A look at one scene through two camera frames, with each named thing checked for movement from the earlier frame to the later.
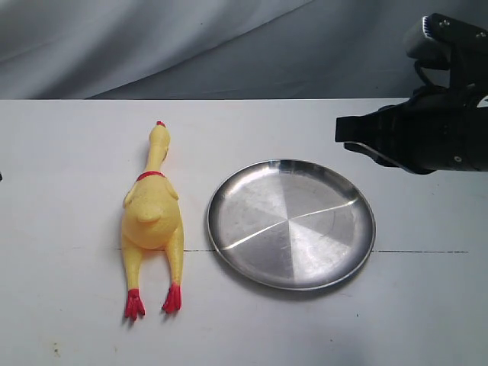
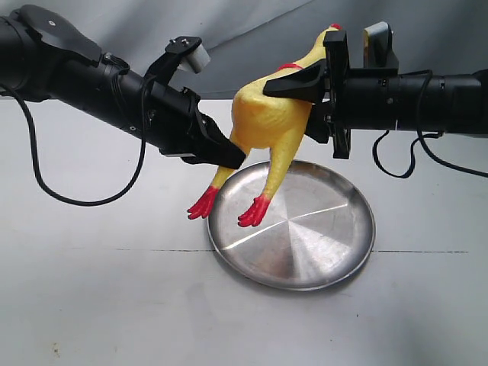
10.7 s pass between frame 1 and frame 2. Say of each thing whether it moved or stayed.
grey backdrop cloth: stayed
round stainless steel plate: stayed
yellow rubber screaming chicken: moved
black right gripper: moved
